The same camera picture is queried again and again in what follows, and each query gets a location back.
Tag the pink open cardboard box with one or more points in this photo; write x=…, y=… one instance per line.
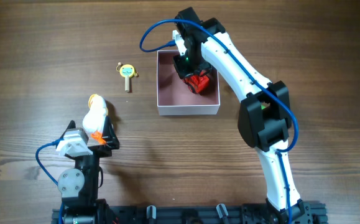
x=173, y=96

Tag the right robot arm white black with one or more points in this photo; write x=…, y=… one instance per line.
x=266, y=122

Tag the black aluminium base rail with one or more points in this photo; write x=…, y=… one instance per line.
x=313, y=212

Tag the white yellow duck plush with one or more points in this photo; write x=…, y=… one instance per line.
x=93, y=122

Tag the red toy fire truck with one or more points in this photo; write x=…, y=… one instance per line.
x=198, y=83

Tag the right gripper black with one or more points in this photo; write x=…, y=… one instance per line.
x=184, y=71

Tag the yellow wooden rattle toy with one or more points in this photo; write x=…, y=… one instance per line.
x=127, y=71

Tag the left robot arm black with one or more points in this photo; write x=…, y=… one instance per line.
x=79, y=185

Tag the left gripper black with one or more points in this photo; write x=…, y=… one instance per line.
x=96, y=149

